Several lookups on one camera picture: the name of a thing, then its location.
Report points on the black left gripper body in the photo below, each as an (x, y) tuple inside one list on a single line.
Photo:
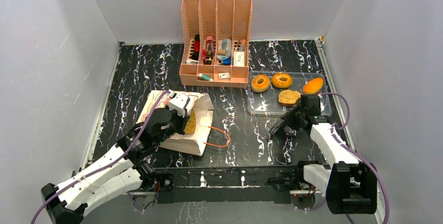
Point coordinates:
[(177, 125)]

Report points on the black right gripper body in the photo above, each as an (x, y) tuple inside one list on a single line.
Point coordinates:
[(289, 122)]

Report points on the brown seeded bread slice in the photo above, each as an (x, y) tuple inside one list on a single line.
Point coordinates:
[(288, 97)]

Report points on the orange oval bread roll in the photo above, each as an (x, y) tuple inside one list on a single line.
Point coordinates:
[(313, 86)]

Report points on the clear plastic tray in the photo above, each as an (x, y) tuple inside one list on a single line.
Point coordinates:
[(273, 93)]

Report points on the printed paper bag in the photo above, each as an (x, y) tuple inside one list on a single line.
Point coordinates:
[(198, 120)]

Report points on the orange fake bagel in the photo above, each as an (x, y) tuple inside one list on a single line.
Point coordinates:
[(260, 83), (282, 80)]

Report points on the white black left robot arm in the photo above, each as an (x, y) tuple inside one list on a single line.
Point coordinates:
[(122, 169)]

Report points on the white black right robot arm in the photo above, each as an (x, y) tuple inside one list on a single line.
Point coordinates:
[(349, 186)]

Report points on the green marker pen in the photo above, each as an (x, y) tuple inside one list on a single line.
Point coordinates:
[(204, 77)]

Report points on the small white card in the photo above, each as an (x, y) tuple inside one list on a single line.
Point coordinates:
[(225, 75)]

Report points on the white small box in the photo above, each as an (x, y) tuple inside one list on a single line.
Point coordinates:
[(239, 58)]

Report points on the red black bottle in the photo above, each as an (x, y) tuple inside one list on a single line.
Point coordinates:
[(196, 48)]

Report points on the pink capped clear bottle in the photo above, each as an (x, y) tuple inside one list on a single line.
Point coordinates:
[(209, 50)]

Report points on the pink desk file organizer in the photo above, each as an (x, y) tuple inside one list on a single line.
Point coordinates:
[(221, 19)]

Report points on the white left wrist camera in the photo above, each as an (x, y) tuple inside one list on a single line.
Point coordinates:
[(180, 102)]

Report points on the aluminium front frame rail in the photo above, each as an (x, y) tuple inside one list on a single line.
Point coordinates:
[(228, 177)]

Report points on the aluminium right side rail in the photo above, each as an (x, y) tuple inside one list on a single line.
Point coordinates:
[(332, 88)]

